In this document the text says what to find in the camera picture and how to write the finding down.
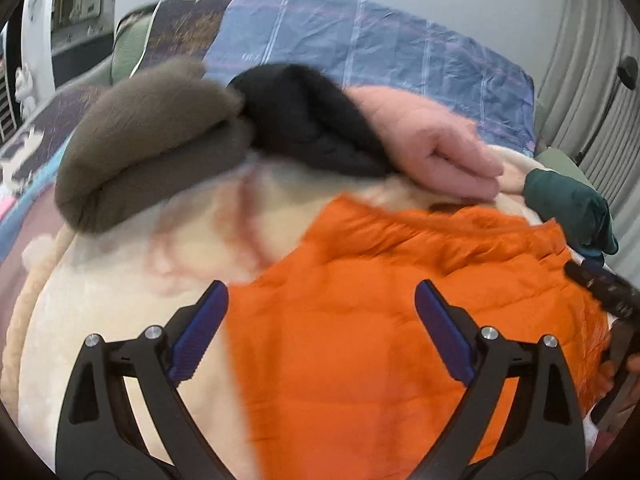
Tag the orange puffer jacket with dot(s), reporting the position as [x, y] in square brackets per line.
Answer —
[375, 320]

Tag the arched wall mirror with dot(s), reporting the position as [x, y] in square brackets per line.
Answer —
[82, 5]

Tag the white cat figurine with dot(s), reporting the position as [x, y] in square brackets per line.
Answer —
[26, 87]

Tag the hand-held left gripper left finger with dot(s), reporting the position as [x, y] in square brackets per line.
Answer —
[197, 330]

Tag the black fleece garment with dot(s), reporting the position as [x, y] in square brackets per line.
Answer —
[305, 115]

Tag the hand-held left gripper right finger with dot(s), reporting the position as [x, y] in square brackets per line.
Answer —
[445, 332]

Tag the green pillow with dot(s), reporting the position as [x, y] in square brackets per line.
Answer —
[130, 55]
[557, 162]

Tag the dark floral pillow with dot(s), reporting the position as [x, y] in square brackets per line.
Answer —
[185, 30]

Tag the person's right hand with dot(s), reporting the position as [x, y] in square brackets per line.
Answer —
[630, 365]

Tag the pink fleece garment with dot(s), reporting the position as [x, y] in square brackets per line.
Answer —
[430, 145]

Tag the teal garment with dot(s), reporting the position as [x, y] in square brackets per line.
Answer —
[565, 205]

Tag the grey-brown fleece garment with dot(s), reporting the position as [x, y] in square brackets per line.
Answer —
[150, 140]

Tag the blue plaid bed sheet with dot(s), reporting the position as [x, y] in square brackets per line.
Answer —
[375, 45]

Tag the dark floral quilt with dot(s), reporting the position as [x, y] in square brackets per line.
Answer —
[30, 150]

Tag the cream fleece blanket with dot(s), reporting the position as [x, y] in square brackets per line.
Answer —
[125, 300]

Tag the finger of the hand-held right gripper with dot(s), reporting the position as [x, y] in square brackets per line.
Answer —
[600, 285]

